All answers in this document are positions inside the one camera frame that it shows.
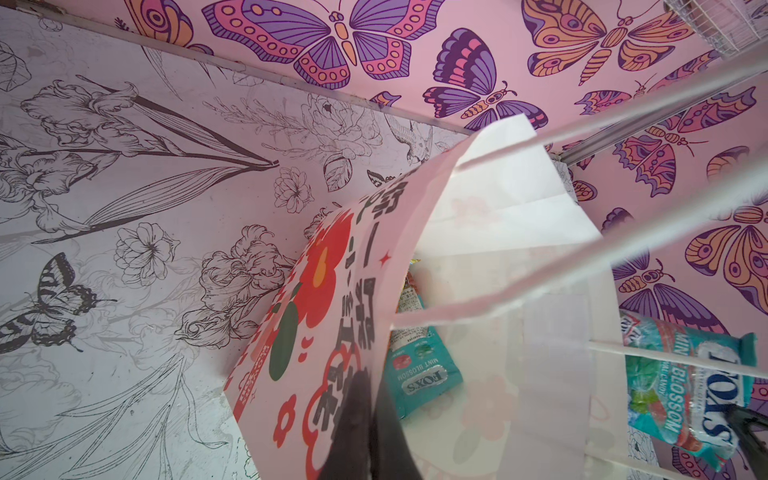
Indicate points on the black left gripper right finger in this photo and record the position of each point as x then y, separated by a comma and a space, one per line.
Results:
390, 456

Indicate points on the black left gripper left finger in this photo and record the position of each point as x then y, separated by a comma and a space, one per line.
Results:
348, 458

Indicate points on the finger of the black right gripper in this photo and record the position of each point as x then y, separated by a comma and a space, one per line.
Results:
746, 423

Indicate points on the teal Fox's fruits bag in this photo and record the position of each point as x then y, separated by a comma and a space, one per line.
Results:
680, 404

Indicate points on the teal snack packet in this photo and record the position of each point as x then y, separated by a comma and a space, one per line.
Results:
419, 368

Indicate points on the white paper bag with flower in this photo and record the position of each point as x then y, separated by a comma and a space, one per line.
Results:
485, 236

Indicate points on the white wire basket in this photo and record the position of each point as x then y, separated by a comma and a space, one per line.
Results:
728, 26

